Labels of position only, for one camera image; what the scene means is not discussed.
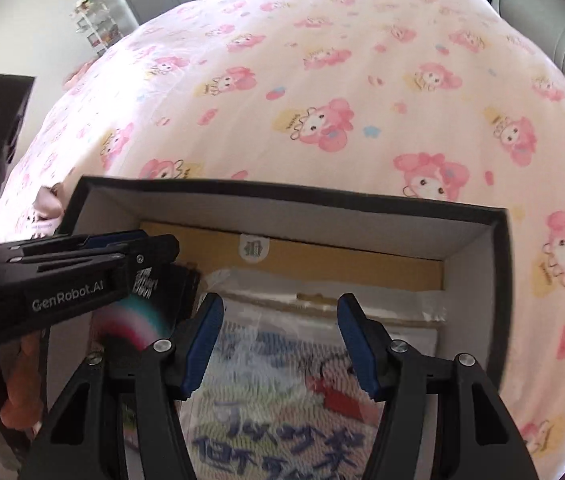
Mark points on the white storage rack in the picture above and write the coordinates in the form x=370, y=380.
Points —
x=97, y=30

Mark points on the person's left hand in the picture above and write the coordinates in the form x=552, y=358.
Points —
x=20, y=390

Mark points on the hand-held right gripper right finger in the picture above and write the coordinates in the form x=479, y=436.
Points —
x=360, y=350

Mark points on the kraft paper envelope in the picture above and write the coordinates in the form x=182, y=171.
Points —
x=337, y=265

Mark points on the black cardboard box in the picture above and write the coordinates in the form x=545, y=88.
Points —
x=312, y=210

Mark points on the bagged printed cloth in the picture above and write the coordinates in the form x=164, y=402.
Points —
x=282, y=400

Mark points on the pink printed bed sheet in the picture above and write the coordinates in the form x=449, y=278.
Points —
x=337, y=50

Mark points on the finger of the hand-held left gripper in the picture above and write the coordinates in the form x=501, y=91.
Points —
x=152, y=255
x=107, y=240

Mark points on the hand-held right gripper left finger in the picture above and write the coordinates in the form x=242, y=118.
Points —
x=202, y=350

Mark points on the black packet with rainbow stripe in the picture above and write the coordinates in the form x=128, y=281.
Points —
x=172, y=290

